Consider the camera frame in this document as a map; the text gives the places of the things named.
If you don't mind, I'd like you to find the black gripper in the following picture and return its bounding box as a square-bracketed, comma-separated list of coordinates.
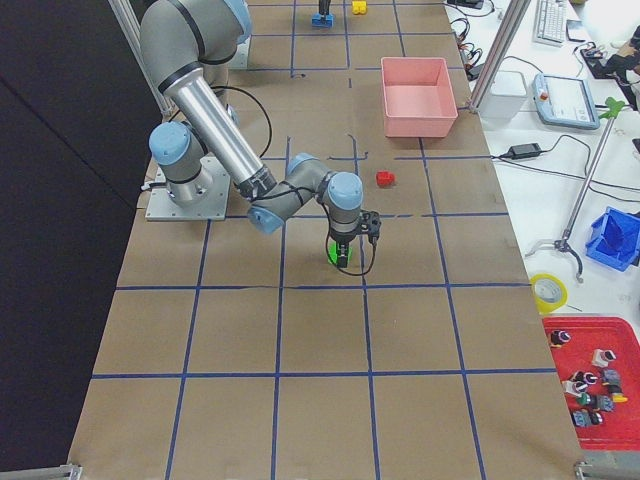
[329, 230, 360, 267]

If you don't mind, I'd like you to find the green toy block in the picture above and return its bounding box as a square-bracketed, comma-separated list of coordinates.
[328, 241, 353, 266]

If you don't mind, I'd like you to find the blue toy block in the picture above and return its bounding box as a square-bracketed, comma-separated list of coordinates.
[311, 13, 334, 28]

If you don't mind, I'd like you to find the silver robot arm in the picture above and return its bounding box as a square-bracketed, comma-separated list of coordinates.
[140, 1, 379, 271]

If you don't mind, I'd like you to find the pink plastic box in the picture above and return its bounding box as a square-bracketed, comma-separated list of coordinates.
[381, 57, 458, 138]

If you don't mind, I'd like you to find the white square box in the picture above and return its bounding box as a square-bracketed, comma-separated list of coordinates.
[480, 70, 527, 119]

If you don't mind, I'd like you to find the yellow toy block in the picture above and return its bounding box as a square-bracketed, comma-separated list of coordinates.
[351, 0, 368, 15]

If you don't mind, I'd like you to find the red toy block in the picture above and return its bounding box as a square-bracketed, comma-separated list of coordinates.
[375, 170, 396, 188]

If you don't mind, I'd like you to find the brown paper table cover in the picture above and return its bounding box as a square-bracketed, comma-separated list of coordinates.
[69, 1, 581, 479]

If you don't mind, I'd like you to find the yellow tape roll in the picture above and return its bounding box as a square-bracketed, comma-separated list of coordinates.
[530, 273, 568, 315]

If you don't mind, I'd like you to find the black power adapter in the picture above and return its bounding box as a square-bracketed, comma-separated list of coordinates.
[506, 143, 543, 160]

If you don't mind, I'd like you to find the white keyboard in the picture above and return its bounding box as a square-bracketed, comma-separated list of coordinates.
[532, 0, 568, 47]

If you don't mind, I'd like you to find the black phone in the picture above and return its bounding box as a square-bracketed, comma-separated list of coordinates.
[565, 19, 589, 42]

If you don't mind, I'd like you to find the teach pendant tablet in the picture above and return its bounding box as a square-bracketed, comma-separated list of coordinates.
[532, 73, 600, 130]

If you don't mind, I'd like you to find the blue plastic bin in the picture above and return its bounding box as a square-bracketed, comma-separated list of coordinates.
[585, 207, 639, 272]

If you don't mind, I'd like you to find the red parts tray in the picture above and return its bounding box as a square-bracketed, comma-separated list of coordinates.
[543, 316, 639, 451]

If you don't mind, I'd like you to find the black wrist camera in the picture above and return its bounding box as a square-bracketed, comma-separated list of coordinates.
[360, 210, 382, 247]

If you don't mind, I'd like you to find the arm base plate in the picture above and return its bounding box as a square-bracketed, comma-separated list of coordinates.
[227, 37, 251, 70]
[145, 155, 230, 221]

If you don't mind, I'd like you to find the aluminium frame post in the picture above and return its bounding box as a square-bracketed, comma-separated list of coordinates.
[468, 0, 530, 113]

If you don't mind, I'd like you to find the green handled reacher grabber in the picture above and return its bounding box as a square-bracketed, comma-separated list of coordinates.
[524, 97, 626, 284]

